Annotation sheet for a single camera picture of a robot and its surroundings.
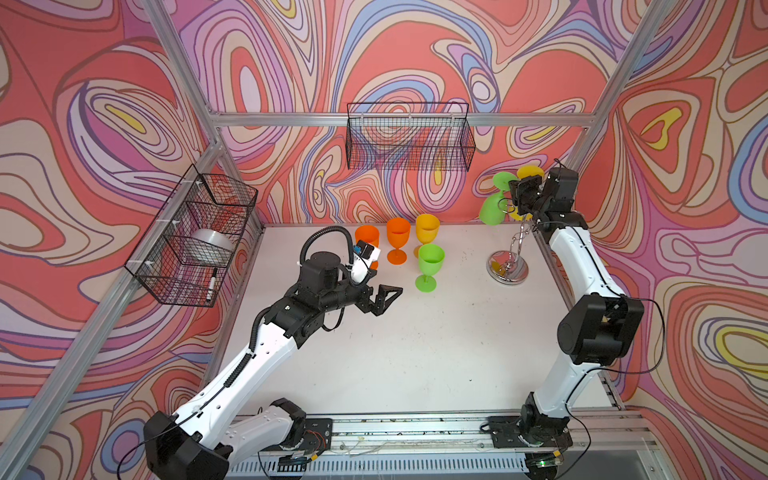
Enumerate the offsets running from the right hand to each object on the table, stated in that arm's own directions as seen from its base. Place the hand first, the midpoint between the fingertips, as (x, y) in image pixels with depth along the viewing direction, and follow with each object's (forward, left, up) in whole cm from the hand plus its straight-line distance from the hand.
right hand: (507, 183), depth 85 cm
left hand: (-29, +35, -5) cm, 46 cm away
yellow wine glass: (0, +21, -18) cm, 28 cm away
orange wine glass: (-1, +40, -19) cm, 45 cm away
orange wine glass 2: (0, +31, -19) cm, 36 cm away
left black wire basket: (-5, +86, +1) cm, 86 cm away
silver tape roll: (-22, +78, +1) cm, 81 cm away
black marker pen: (-27, +79, -7) cm, 83 cm away
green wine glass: (-11, +21, -20) cm, 31 cm away
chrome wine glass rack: (-7, -8, -32) cm, 33 cm away
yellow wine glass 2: (+6, -7, 0) cm, 9 cm away
